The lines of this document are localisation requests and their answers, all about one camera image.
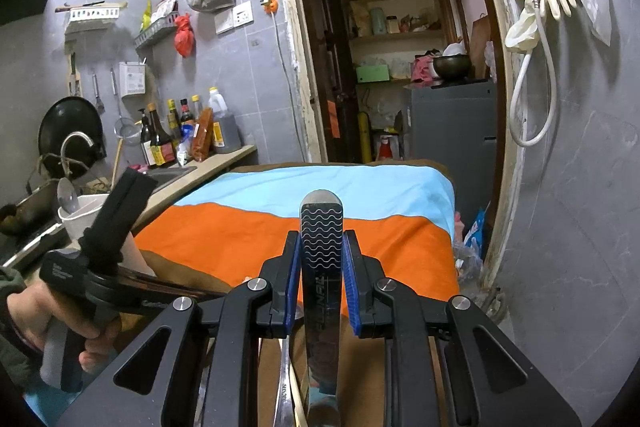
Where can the wooden door frame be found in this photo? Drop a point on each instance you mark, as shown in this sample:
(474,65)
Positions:
(295,57)

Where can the red white packet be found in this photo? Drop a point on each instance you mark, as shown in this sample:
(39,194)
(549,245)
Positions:
(162,9)

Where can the hanging metal spatula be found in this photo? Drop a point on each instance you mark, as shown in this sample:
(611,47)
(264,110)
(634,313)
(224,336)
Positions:
(98,102)

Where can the steel utensil with wavy grip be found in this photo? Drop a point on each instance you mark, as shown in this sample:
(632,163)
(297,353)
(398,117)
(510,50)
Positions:
(322,227)

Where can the pale green thermos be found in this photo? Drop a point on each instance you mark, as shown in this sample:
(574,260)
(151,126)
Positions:
(376,22)

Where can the kitchen knife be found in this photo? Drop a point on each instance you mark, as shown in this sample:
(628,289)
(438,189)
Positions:
(75,7)

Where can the orange plug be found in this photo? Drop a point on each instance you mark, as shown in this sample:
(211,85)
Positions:
(270,3)

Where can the dark bowl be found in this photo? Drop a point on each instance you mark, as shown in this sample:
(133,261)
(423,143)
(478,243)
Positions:
(451,67)

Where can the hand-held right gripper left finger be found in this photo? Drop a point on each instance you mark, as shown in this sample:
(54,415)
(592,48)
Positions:
(293,287)

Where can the yellow label sauce bottle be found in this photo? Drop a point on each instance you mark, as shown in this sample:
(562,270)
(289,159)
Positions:
(174,122)

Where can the orange blue brown cloth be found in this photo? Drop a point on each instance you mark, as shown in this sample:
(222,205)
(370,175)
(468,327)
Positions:
(250,227)

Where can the red plastic bag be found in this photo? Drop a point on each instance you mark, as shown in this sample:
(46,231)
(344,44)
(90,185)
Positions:
(184,37)

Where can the light blue fabric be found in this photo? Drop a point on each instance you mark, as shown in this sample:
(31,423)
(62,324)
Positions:
(45,402)

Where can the black wok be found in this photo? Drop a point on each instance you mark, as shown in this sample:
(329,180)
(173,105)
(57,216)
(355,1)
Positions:
(65,117)

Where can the dark wooden door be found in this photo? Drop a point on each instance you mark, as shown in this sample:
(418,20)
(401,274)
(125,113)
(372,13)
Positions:
(325,57)

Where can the pink cloth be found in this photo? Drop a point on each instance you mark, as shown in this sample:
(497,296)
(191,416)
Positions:
(422,69)

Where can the white wall box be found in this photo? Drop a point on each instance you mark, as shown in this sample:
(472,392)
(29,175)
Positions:
(131,79)

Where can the wooden shelf unit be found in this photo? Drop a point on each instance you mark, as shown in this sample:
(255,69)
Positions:
(395,39)

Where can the stainless sink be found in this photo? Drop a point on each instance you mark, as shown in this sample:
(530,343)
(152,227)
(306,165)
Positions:
(170,174)

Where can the wall power socket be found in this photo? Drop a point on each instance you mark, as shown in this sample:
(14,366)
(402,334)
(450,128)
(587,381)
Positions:
(242,13)

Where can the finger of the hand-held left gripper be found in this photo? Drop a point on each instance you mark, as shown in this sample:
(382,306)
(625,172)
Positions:
(120,217)
(165,289)

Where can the person's left forearm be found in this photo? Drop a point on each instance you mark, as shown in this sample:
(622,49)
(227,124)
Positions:
(10,357)

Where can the person's left hand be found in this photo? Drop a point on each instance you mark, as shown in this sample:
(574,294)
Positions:
(30,307)

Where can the slim dark sauce bottle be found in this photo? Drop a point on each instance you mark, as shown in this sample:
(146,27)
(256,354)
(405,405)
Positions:
(146,142)

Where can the mesh strainer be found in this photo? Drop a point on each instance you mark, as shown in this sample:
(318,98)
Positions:
(125,127)

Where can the yellow cap bottle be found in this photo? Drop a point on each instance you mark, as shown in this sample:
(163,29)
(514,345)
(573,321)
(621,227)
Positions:
(196,107)

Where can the wall switch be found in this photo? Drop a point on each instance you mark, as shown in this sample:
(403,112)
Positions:
(224,22)

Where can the grey refrigerator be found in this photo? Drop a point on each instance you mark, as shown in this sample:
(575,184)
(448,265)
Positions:
(450,132)

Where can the wooden cutting board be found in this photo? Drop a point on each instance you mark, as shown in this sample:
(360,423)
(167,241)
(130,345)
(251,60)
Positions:
(480,47)

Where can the yellow packet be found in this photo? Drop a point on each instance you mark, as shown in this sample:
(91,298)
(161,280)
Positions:
(146,17)

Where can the blue plastic bag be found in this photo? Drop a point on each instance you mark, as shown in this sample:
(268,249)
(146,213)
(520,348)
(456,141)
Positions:
(475,227)

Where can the white utensil cup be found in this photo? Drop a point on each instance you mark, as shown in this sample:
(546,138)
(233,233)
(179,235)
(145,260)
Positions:
(80,219)

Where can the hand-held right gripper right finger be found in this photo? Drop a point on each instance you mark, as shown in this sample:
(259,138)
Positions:
(357,287)

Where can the white wall knife rack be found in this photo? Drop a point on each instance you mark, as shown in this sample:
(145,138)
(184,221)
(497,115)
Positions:
(92,14)

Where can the blue white packet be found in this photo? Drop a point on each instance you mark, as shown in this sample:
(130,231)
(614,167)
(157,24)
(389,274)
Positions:
(184,147)

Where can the brown seasoning packet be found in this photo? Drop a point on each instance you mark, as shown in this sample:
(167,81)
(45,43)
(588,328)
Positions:
(202,137)

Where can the white oil jug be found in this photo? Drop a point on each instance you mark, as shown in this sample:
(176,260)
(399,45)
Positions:
(218,107)

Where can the green box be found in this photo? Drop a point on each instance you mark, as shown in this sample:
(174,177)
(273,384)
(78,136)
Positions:
(372,73)

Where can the steel faucet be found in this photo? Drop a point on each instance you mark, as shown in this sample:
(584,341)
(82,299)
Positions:
(75,136)

